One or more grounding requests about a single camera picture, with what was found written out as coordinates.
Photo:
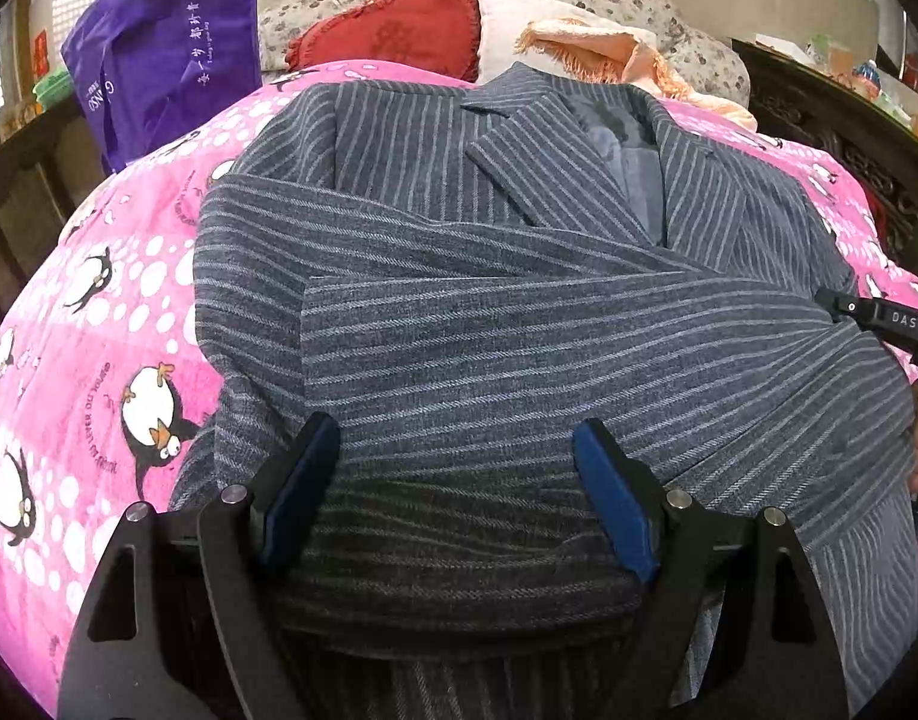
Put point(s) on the dark wooden side table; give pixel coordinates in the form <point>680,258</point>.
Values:
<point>16,180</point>

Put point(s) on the dark carved wooden cabinet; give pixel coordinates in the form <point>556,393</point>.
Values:
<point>841,142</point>

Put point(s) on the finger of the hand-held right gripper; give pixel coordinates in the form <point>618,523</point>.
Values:
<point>890,319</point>

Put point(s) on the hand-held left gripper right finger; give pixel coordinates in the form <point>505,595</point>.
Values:
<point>616,502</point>

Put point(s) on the red heart-shaped cushion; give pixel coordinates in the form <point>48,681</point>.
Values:
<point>391,30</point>

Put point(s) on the white pillow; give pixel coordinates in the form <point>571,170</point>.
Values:
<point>519,22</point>

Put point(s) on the purple fabric bag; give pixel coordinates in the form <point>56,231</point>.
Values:
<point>163,52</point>

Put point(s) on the pink penguin print blanket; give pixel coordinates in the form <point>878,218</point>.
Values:
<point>91,360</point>

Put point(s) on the green plastic basin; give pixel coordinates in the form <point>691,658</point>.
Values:
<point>50,86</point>

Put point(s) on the orange fringed cloth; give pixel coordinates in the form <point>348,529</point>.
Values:
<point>624,52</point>

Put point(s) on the grey striped suit jacket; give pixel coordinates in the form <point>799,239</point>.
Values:
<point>504,300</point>

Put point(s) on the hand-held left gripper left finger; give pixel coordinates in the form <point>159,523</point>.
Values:
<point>300,491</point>

